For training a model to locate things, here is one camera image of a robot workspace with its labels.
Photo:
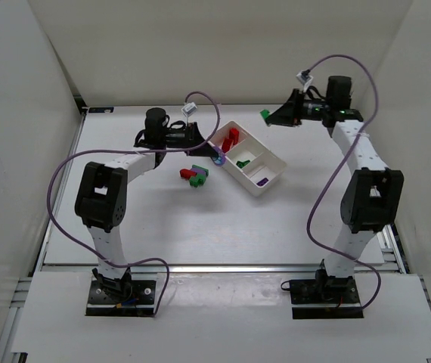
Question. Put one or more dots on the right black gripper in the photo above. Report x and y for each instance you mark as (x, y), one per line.
(297, 107)

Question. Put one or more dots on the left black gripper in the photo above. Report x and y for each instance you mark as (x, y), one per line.
(193, 136)

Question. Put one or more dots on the red rounded lego brick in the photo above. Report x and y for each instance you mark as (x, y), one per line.
(227, 144)

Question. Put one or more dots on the green lego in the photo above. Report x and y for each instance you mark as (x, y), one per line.
(199, 167)

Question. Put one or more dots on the red sloped lego brick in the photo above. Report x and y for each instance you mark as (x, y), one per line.
(234, 135)

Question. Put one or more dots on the small green lego brick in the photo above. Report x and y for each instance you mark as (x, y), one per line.
(241, 164)

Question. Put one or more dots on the purple curved lego brick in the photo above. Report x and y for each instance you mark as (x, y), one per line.
(262, 182)

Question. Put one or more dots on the purple paw print lego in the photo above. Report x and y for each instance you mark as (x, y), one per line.
(220, 159)

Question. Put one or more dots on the green square lego brick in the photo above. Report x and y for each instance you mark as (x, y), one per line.
(264, 115)

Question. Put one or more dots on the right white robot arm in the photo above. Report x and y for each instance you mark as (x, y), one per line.
(371, 199)

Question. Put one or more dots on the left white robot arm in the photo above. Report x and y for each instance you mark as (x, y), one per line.
(102, 195)

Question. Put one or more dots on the white three-compartment tray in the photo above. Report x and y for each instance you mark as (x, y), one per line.
(264, 163)

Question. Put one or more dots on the blue label sticker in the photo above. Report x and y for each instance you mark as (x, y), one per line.
(100, 110)

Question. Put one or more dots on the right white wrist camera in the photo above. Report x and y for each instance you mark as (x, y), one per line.
(305, 78)

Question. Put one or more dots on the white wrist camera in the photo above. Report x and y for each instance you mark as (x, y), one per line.
(305, 78)
(188, 110)

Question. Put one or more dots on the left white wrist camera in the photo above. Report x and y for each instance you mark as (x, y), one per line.
(188, 110)

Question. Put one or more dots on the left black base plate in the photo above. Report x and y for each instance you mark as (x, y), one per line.
(138, 301)

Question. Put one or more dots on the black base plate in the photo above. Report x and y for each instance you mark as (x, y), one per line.
(138, 301)
(312, 300)

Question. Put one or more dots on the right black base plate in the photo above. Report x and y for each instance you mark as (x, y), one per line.
(312, 300)

